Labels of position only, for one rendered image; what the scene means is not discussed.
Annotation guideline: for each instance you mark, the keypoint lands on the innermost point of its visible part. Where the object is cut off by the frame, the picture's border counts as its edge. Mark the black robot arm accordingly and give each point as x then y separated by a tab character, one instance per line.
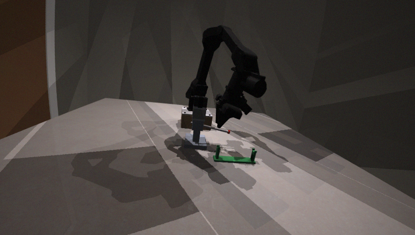
246	71

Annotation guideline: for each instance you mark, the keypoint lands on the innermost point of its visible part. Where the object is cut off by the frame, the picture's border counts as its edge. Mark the green u-shaped bracket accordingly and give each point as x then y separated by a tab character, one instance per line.
228	159

